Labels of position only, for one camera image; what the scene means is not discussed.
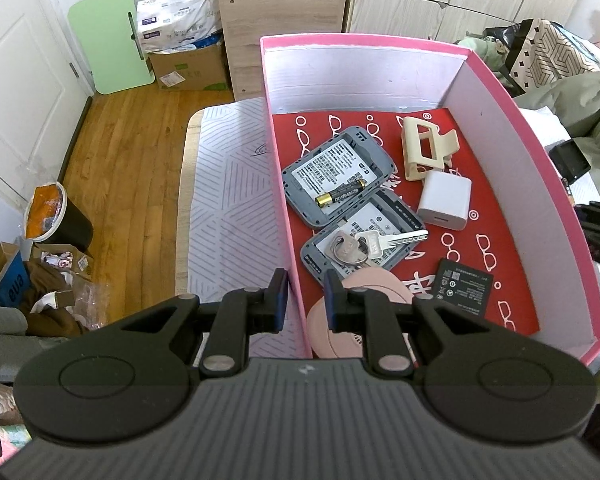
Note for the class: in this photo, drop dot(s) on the clear plastic bag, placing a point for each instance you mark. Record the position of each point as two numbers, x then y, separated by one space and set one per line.
92 305

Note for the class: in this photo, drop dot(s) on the black and beige patterned bag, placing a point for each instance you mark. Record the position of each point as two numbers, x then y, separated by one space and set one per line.
555 55

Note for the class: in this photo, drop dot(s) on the grey pocket router white label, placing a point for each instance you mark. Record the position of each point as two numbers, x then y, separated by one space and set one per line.
325 170
380 225

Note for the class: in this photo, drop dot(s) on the brown cloth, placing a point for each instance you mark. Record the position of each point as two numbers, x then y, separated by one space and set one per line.
55 320

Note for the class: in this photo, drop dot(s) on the brown cardboard box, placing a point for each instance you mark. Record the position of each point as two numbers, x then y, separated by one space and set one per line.
200 67

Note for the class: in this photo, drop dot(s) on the green plush toy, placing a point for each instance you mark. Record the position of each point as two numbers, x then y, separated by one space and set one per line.
485 45

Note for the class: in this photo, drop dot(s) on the beige hair claw clip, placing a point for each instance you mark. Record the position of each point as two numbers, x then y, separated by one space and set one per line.
422 152

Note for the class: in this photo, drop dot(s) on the grey cushion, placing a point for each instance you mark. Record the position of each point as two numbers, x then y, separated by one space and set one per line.
5 340

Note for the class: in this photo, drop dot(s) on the white charger plug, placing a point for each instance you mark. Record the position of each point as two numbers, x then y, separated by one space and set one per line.
445 200

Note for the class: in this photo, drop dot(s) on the pink round compact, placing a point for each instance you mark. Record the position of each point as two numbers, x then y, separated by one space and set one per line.
380 282

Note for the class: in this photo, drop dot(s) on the colourful patterned cloth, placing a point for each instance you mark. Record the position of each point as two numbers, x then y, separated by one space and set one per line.
15 415

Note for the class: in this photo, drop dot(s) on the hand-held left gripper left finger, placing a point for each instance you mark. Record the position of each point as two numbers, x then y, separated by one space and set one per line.
281 301

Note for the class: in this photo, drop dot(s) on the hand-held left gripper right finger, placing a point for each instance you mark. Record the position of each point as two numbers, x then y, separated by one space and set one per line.
331 301

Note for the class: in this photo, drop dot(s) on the small cardboard box with scraps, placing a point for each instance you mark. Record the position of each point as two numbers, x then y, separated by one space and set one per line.
60 260

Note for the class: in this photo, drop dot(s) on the olive green jacket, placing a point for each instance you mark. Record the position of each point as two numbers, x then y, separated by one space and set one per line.
585 105

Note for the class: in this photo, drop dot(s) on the black and gold battery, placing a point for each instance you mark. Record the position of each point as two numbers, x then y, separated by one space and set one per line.
340 193

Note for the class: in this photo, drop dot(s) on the wooden cabinet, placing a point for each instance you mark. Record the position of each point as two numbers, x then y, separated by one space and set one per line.
280 10

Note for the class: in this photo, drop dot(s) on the pink cardboard box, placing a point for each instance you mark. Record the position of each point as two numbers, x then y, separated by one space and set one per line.
530 175

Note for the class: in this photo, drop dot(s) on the green folding table board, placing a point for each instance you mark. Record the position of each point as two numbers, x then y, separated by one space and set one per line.
110 40

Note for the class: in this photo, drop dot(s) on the white door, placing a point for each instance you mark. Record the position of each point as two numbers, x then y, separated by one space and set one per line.
20 70

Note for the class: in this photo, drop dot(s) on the black trash bin orange bag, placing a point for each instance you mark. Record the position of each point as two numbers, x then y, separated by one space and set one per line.
72 225

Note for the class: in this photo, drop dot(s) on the pack of tissue paper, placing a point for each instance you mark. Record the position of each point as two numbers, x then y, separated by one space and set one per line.
180 20

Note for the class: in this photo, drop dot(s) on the black battery pack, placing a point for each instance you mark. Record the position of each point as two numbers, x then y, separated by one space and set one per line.
462 287

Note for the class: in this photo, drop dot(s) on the bunch of silver keys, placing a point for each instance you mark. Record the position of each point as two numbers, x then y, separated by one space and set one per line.
352 250

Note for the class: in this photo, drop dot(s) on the blue cardboard box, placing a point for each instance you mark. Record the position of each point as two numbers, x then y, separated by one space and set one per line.
7 280

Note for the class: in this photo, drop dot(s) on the white striped table mat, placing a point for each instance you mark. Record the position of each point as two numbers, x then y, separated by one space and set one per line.
235 185

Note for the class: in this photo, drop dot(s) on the black flat device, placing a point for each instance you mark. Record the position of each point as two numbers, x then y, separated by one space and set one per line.
572 160

